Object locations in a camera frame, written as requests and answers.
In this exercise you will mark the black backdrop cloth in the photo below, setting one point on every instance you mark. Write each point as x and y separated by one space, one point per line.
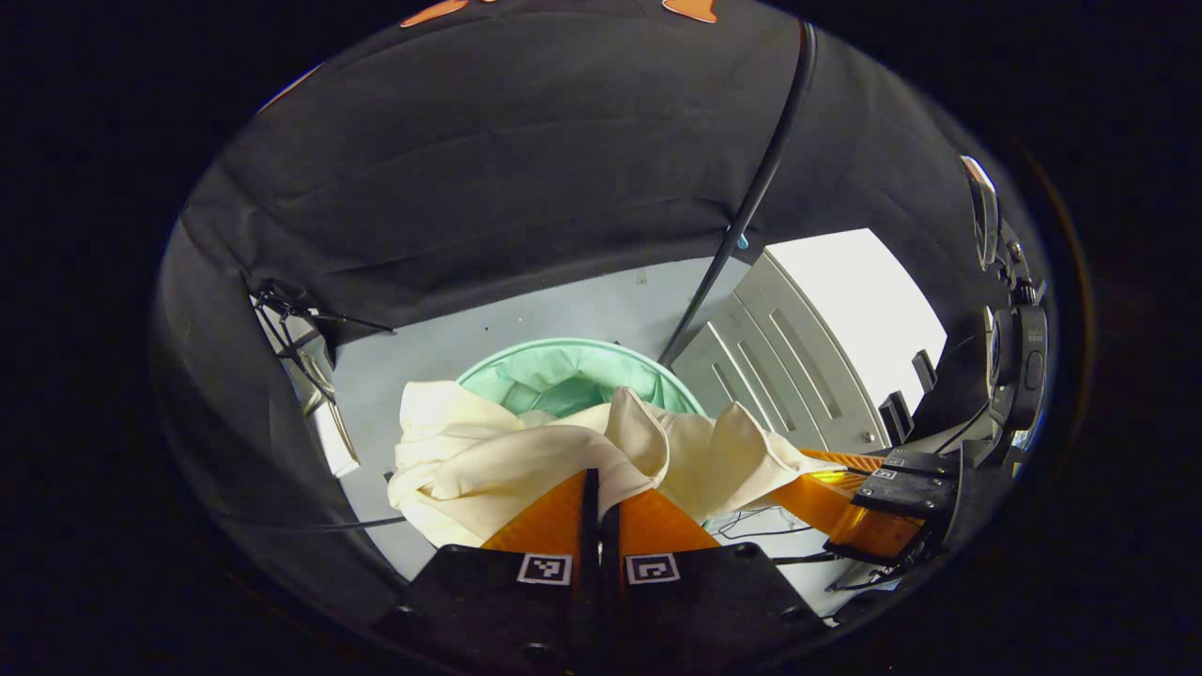
516 169

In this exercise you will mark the white flat panel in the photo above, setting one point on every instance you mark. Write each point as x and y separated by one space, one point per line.
864 310

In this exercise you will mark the green laundry hamper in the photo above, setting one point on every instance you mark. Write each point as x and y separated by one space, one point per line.
563 376

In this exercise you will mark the cream jacket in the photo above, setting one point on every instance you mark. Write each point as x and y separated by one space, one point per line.
488 469

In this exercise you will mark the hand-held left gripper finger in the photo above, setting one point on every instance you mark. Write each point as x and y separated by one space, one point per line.
590 601
610 610

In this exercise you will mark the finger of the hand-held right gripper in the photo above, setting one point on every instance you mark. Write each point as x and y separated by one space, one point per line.
883 493
925 463

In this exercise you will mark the black bracket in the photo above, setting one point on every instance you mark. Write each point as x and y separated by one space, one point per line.
925 371
895 415

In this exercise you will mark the white board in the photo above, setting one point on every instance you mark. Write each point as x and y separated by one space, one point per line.
340 455

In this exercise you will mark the grey slatted panel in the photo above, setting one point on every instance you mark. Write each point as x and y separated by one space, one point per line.
779 366

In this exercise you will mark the black clothes rack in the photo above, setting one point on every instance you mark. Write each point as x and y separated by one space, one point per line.
761 188

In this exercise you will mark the black tripod stand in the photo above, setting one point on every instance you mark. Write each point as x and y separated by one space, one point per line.
270 299

